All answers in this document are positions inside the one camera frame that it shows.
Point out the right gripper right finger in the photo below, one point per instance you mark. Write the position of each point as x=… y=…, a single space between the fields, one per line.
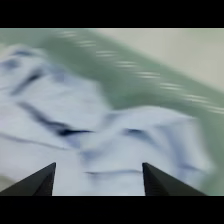
x=159 y=184

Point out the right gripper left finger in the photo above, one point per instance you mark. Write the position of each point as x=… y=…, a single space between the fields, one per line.
x=39 y=184

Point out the pale blue shirt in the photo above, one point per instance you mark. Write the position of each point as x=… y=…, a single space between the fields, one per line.
x=100 y=143

